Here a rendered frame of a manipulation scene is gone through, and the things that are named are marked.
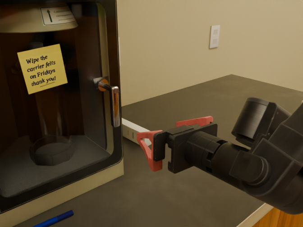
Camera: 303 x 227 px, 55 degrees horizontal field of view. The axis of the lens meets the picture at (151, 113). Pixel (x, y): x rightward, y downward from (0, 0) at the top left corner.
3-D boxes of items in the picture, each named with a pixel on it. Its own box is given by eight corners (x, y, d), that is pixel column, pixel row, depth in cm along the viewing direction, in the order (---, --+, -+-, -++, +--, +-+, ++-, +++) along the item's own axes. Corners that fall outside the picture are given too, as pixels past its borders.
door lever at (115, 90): (109, 118, 66) (99, 121, 64) (107, 78, 62) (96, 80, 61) (123, 126, 62) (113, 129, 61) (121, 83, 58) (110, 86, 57)
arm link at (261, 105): (255, 187, 31) (304, 212, 35) (298, 93, 32) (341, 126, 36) (197, 159, 42) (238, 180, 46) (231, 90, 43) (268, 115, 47)
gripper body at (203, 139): (166, 133, 45) (202, 148, 40) (209, 120, 51) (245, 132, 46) (165, 170, 47) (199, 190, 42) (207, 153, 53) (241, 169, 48)
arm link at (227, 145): (240, 190, 37) (258, 198, 41) (262, 142, 38) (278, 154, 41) (200, 169, 42) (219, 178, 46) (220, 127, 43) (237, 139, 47)
